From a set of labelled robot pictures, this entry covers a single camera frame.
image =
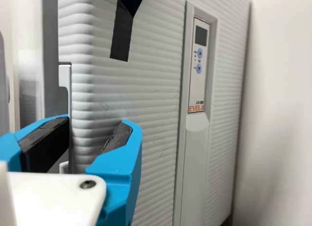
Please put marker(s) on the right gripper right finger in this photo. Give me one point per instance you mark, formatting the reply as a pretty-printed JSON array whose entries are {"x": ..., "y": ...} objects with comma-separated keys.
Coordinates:
[{"x": 122, "y": 177}]

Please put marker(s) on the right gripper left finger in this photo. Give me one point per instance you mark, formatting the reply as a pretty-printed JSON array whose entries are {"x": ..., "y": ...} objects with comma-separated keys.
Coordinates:
[{"x": 36, "y": 148}]

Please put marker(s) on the incubator door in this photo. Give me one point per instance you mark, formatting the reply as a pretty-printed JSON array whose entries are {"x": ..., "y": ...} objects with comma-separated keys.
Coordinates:
[{"x": 151, "y": 101}]

